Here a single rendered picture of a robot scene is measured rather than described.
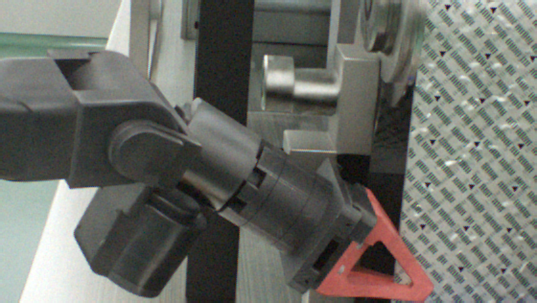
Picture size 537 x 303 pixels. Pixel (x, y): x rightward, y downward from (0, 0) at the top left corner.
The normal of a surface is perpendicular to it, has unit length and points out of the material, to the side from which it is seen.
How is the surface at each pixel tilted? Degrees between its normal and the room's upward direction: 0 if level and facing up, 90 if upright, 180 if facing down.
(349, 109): 90
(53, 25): 90
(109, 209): 69
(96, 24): 90
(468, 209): 90
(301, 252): 60
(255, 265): 0
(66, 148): 107
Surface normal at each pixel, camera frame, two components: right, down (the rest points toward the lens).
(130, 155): 0.44, 0.52
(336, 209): -0.83, -0.52
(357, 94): 0.07, 0.30
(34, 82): 0.20, -0.85
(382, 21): 0.04, 0.52
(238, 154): 0.36, -0.18
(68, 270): 0.07, -0.95
